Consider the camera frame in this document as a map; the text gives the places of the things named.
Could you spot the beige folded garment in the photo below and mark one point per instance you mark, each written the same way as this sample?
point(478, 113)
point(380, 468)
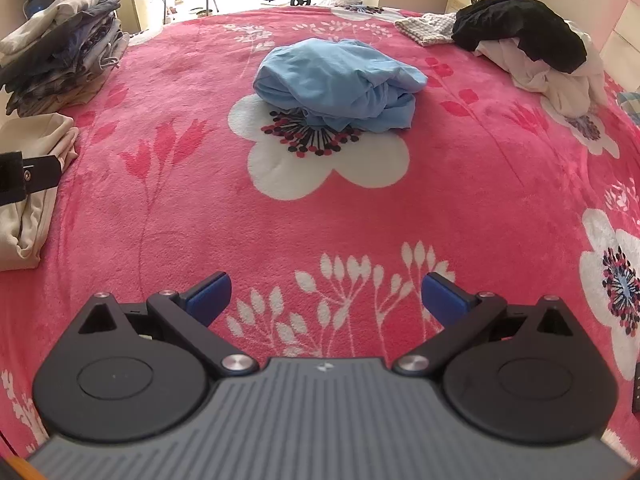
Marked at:
point(35, 200)

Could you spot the black remote control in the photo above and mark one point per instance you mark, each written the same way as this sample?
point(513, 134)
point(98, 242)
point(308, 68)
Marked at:
point(637, 385)

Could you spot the pink headboard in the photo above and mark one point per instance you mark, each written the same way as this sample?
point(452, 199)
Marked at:
point(625, 35)

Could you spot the white garment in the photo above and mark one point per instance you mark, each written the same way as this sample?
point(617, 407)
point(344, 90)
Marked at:
point(565, 85)

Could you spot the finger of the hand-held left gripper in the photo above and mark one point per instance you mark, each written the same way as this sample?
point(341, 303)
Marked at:
point(42, 175)

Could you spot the blue plaid cloth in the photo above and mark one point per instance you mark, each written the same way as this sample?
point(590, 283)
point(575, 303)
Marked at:
point(631, 107)

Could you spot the checked knitted cloth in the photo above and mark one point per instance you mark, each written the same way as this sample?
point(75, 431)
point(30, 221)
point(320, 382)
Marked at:
point(425, 30)

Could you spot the stack of folded clothes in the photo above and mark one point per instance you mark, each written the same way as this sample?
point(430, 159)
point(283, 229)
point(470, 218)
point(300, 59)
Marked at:
point(70, 45)

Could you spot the light blue t-shirt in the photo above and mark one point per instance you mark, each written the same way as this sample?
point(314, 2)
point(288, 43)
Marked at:
point(340, 75)

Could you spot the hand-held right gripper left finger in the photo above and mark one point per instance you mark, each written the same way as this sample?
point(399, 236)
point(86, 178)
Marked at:
point(210, 297)

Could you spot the blue wall device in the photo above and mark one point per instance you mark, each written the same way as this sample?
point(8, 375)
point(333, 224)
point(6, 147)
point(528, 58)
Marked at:
point(37, 2)

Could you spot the pink floral blanket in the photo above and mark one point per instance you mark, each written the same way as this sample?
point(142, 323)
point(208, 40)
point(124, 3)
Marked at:
point(400, 210)

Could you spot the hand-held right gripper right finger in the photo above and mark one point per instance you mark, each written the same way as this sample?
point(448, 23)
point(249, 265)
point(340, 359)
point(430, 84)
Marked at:
point(445, 300)

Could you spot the black garment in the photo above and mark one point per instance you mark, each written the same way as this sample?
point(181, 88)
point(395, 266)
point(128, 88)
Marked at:
point(520, 25)

